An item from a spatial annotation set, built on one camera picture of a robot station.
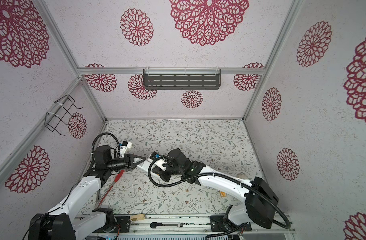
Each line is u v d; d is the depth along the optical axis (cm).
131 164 70
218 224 72
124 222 74
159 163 64
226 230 71
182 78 93
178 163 59
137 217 75
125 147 74
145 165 73
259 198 41
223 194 82
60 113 78
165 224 73
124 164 69
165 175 65
